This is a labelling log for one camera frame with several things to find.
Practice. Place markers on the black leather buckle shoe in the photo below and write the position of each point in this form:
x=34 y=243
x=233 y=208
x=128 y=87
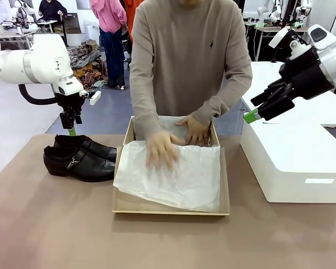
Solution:
x=81 y=168
x=98 y=150

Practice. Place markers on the black frame background table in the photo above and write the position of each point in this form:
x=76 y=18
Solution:
x=259 y=42

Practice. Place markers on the seated person in black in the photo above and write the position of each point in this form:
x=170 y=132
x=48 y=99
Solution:
x=51 y=9

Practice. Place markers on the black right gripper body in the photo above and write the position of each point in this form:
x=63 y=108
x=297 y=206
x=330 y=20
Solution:
x=305 y=75

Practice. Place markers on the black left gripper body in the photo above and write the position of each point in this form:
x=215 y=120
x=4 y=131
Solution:
x=70 y=103

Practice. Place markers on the white tissue paper sheet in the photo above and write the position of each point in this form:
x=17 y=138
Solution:
x=184 y=179

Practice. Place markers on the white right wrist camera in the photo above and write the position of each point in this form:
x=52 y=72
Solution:
x=278 y=36

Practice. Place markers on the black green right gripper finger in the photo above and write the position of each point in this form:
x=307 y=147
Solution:
x=266 y=93
x=277 y=106

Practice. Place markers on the person in beige sweater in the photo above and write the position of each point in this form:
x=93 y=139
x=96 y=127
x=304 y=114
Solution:
x=184 y=56

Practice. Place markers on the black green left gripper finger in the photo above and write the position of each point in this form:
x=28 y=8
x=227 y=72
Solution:
x=66 y=120
x=78 y=119

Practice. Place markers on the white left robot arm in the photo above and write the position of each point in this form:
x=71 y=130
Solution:
x=39 y=61

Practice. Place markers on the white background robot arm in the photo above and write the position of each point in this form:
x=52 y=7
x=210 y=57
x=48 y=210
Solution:
x=303 y=11
x=23 y=11
x=263 y=11
x=275 y=12

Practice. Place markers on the pile of patterned clothes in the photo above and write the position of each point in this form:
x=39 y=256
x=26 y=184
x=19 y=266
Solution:
x=86 y=64

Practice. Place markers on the person in pink hoodie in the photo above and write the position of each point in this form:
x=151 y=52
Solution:
x=109 y=19

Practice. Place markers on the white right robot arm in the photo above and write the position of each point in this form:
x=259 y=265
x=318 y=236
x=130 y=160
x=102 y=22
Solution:
x=334 y=56

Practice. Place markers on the cardboard shoe box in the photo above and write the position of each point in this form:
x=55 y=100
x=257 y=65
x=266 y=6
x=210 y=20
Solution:
x=123 y=200

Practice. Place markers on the person's left hand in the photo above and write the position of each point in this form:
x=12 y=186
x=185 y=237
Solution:
x=197 y=130

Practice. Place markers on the white background desk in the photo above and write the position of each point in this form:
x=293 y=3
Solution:
x=16 y=35

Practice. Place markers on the person's left forearm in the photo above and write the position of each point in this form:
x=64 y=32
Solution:
x=221 y=101

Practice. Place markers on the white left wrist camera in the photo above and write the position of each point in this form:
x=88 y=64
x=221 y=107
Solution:
x=95 y=98

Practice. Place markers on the person's right hand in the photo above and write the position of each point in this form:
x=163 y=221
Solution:
x=161 y=148

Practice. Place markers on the person in orange top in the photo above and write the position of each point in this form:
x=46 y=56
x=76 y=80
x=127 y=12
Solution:
x=130 y=16

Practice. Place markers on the white waste bin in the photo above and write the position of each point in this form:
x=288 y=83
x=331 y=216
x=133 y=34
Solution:
x=92 y=32

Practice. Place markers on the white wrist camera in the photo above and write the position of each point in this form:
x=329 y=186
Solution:
x=278 y=36
x=95 y=98

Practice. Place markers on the person's right forearm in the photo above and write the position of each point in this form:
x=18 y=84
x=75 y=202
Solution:
x=145 y=117

